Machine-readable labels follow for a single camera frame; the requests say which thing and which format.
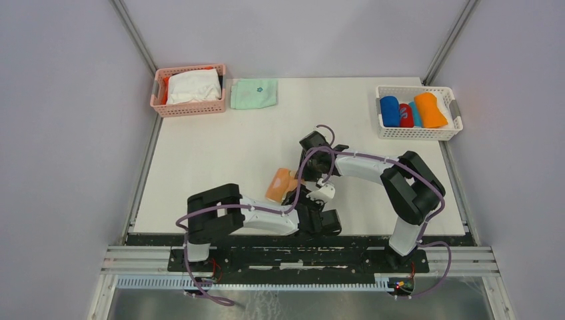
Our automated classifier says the patterned peach towel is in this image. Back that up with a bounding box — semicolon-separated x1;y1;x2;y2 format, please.
265;168;298;203

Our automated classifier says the blue microfiber towel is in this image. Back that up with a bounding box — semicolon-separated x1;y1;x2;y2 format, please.
379;96;400;127

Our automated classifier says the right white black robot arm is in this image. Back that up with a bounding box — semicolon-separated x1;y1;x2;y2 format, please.
299;131;446;272

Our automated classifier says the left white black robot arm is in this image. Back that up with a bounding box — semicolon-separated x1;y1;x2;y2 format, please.
177;183;342;271

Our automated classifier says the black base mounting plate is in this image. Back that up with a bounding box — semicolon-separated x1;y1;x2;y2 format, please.
125;233;475;286

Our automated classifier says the mint green folded towel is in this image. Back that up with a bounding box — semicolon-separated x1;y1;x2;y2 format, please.
230;79;279;110

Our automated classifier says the red rolled towel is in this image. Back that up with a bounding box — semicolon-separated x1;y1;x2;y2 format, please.
399;103;414;128

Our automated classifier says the light blue rolled towel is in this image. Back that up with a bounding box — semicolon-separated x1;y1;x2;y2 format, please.
408;101;422;127

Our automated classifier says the white plastic basket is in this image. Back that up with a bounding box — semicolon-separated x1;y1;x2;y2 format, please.
375;85;463;141

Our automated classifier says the pink plastic basket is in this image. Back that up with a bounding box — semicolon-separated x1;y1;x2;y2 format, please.
149;63;227;117

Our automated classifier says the white rolled towel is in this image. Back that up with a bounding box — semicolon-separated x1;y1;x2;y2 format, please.
436;97;455;130

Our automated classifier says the white towel in pink basket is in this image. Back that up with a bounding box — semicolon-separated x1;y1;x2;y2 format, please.
167;69;222;105

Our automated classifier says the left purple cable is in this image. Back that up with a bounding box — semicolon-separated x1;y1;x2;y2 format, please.
175;146;336;307

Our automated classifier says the purple cable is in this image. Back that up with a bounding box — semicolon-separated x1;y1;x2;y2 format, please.
308;124;453;299
175;146;336;307

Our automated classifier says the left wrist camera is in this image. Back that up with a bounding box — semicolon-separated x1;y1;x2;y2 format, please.
306;178;336;204

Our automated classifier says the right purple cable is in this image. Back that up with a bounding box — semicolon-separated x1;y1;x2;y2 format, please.
308;124;453;299

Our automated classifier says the white slotted cable duct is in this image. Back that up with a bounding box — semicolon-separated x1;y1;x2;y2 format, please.
116;275;393;293

